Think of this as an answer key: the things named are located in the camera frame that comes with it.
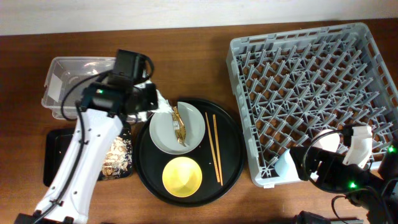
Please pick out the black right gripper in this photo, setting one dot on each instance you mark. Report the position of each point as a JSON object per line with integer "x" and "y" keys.
{"x": 330, "y": 160}

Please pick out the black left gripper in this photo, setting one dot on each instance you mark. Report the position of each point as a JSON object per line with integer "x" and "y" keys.
{"x": 153, "y": 102}

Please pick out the white tissue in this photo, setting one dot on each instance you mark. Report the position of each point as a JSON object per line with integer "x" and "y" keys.
{"x": 164, "y": 106}

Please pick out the pink cup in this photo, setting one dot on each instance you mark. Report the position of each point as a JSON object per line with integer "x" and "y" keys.
{"x": 329, "y": 142}

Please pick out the grey round plate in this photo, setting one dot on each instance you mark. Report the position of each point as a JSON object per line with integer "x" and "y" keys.
{"x": 162, "y": 131}

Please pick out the light blue cup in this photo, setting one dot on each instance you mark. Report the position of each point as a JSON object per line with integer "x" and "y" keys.
{"x": 285, "y": 167}

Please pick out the gold brown snack wrapper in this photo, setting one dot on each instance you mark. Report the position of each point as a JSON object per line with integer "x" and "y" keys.
{"x": 179, "y": 127}

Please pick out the food scraps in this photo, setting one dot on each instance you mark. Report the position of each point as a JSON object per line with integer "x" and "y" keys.
{"x": 118, "y": 160}

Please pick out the yellow bowl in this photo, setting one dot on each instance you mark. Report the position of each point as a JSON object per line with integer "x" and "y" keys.
{"x": 182, "y": 177}

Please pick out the wooden chopstick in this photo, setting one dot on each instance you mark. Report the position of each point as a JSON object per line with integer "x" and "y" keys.
{"x": 218, "y": 150}
{"x": 212, "y": 149}

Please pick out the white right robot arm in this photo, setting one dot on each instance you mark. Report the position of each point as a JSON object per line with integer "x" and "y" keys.
{"x": 377, "y": 194}

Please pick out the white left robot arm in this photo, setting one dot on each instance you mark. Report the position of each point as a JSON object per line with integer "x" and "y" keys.
{"x": 101, "y": 111}

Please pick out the grey dishwasher rack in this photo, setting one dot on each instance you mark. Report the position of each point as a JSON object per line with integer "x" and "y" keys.
{"x": 289, "y": 86}

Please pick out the clear plastic bin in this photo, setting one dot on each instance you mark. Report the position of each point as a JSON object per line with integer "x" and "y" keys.
{"x": 71, "y": 79}

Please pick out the black rectangular tray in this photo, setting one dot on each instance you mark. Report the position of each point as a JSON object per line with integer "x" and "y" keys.
{"x": 57, "y": 143}

